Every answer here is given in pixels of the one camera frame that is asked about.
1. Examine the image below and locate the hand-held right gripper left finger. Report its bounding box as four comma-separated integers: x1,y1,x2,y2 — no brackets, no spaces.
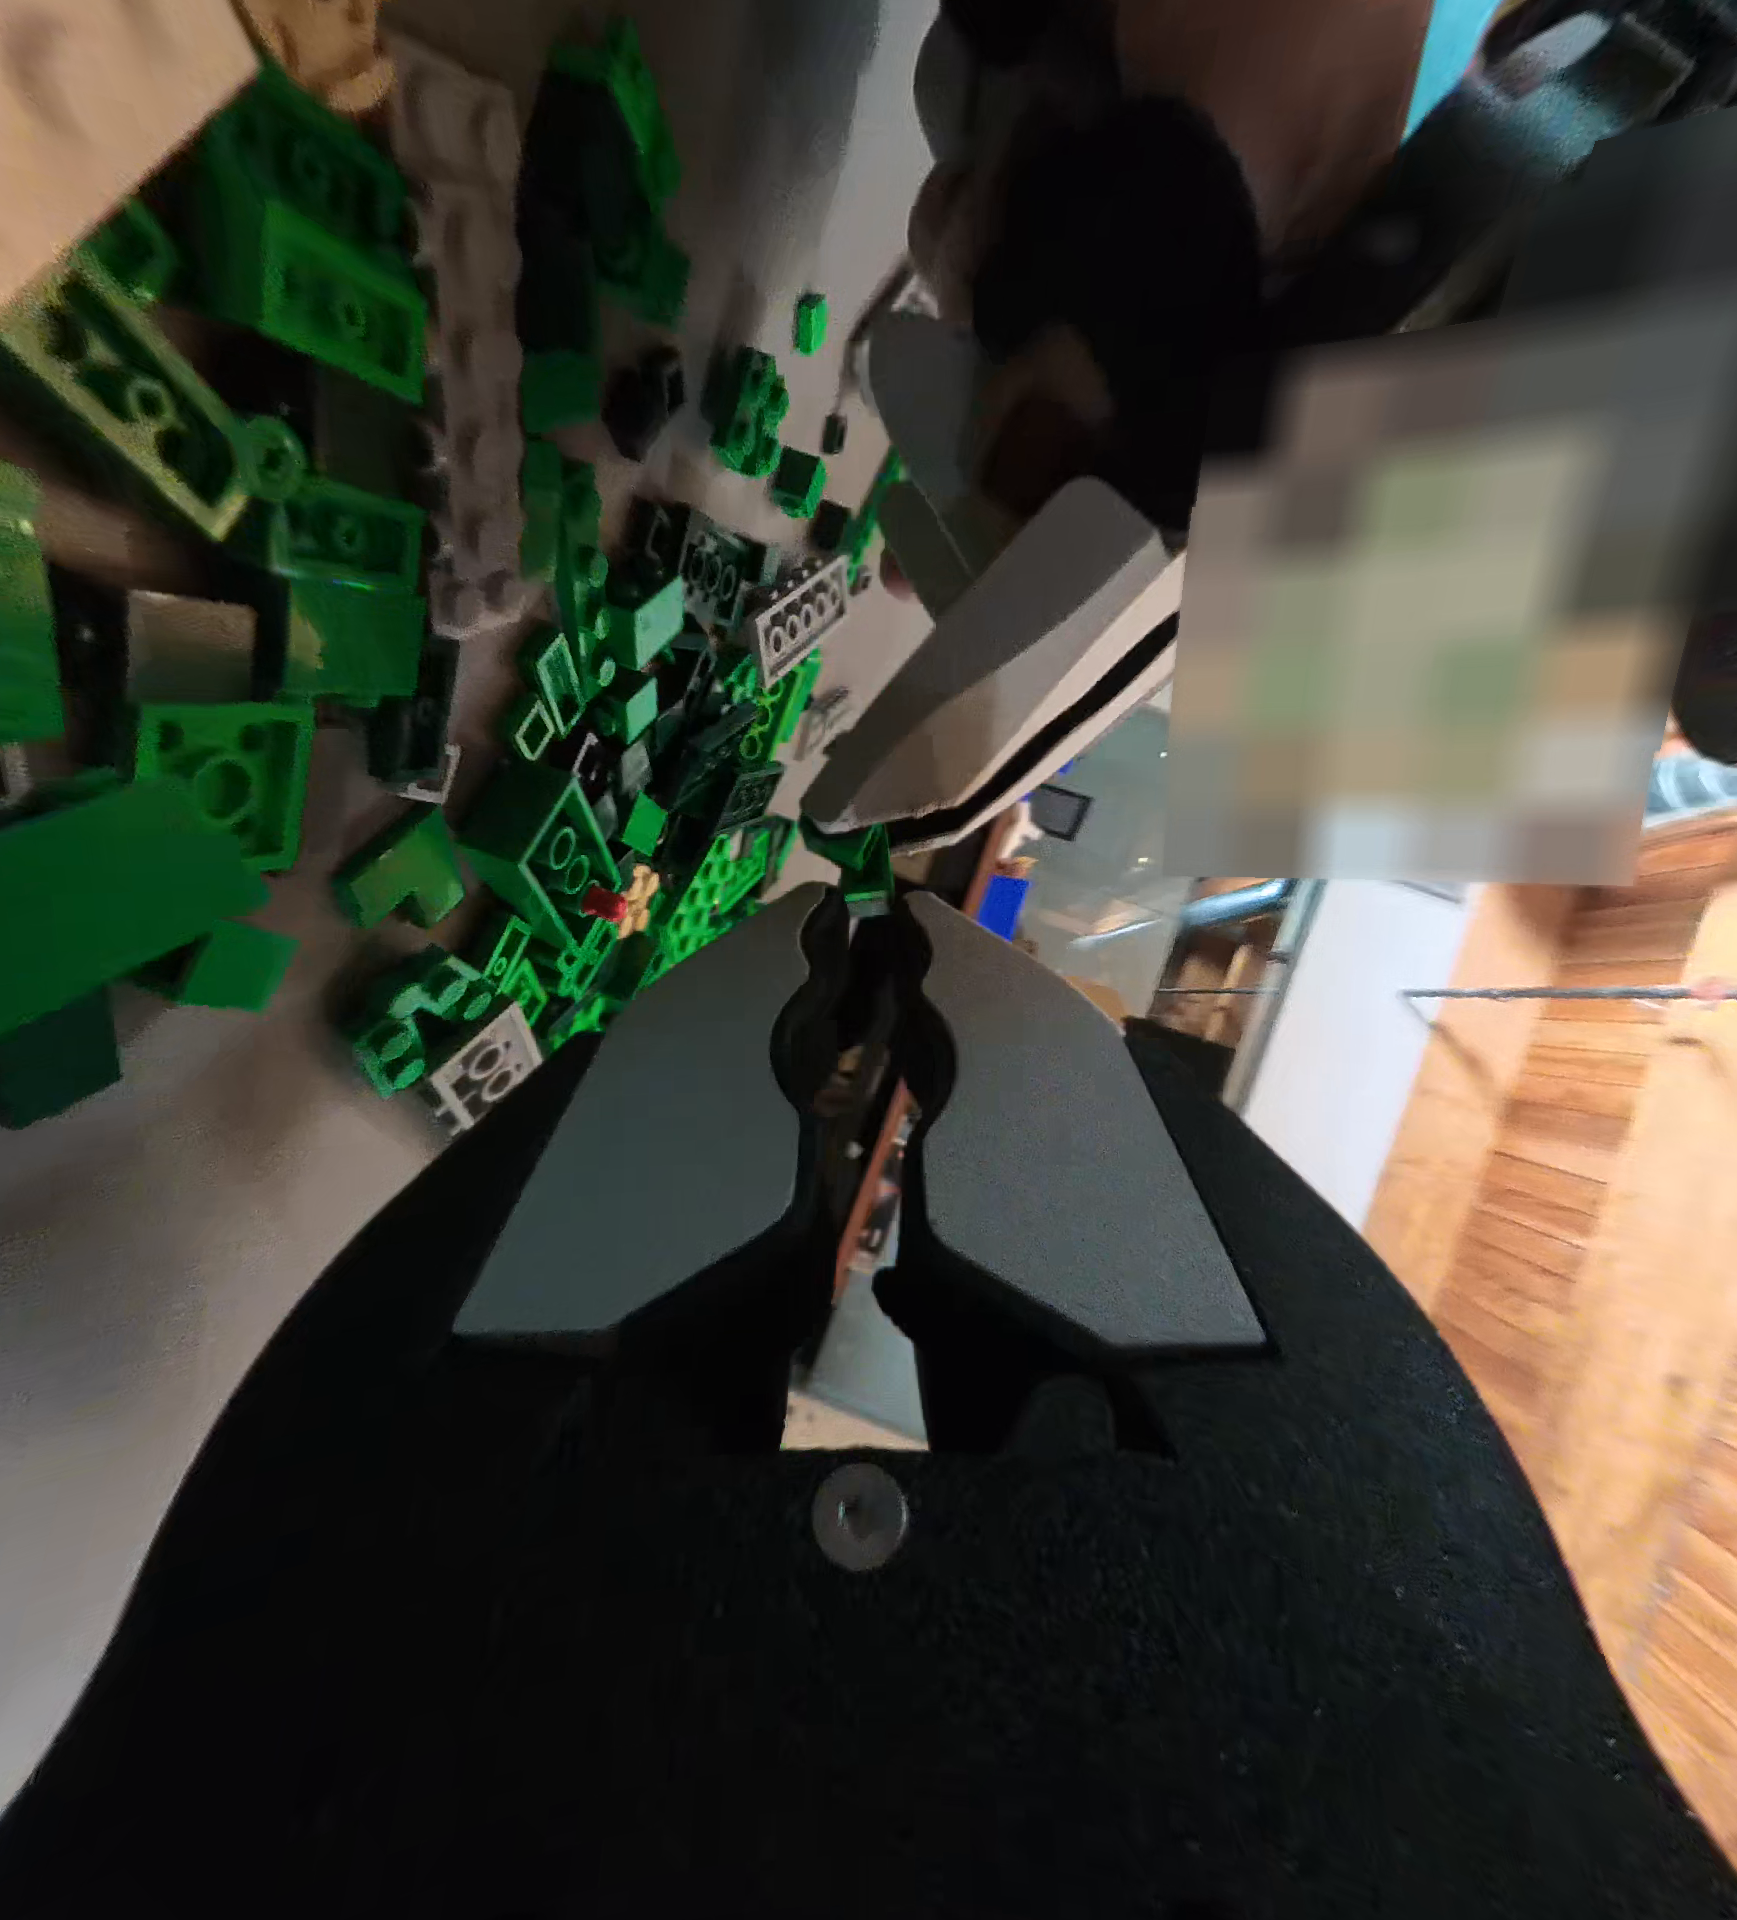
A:
454,882,861,1341

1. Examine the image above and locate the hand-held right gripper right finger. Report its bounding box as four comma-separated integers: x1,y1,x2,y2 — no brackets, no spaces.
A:
865,892,1268,1354

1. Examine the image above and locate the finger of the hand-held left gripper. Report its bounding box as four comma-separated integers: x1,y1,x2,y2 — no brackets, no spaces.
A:
886,618,1182,860
802,478,1187,835

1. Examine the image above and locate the small green plate piece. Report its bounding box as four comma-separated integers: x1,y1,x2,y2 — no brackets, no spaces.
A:
804,817,901,918

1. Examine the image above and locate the pile of green toy bricks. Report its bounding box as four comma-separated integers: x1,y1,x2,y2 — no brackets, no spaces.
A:
0,14,913,1202

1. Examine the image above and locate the grey desk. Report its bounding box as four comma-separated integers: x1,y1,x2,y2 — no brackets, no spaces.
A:
0,0,991,1908

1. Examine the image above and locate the person's left hand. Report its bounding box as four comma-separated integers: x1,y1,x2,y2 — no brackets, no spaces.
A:
1114,0,1434,280

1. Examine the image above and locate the light grey two-stud brick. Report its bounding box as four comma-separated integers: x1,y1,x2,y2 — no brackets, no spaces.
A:
429,1008,546,1130

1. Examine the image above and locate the pale beige toy brick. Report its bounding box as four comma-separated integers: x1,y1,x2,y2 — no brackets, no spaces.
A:
753,554,855,680

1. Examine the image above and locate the wide long light grey plate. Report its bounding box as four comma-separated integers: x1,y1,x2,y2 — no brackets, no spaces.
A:
390,42,528,638

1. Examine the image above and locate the tan round toy plate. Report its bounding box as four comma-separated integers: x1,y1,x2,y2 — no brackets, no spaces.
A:
238,0,394,116

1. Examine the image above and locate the large cream toy plate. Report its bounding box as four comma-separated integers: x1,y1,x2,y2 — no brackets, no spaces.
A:
0,0,263,401

